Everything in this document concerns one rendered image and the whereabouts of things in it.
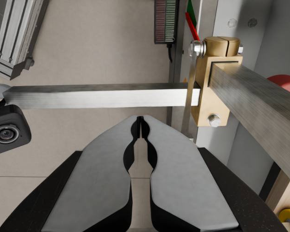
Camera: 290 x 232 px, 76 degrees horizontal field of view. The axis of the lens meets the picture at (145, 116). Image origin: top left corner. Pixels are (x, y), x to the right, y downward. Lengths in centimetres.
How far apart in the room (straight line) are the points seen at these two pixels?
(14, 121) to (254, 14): 54
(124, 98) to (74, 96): 8
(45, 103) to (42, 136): 124
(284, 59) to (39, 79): 122
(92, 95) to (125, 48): 87
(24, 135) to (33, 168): 159
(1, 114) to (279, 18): 56
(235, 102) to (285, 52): 33
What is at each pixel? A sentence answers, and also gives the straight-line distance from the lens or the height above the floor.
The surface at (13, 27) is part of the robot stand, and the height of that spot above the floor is 23.
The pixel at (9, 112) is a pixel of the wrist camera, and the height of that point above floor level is 95.
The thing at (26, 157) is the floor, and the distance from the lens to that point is 178.
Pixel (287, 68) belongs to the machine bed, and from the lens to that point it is 52.
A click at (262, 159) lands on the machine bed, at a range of 60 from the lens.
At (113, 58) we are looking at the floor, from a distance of 117.
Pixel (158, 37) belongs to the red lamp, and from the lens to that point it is 43.
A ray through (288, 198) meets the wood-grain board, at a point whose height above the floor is 90.
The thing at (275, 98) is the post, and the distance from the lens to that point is 19.
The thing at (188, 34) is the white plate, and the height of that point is 75.
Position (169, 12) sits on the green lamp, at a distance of 43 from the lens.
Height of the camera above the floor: 113
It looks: 60 degrees down
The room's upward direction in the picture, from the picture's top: 177 degrees clockwise
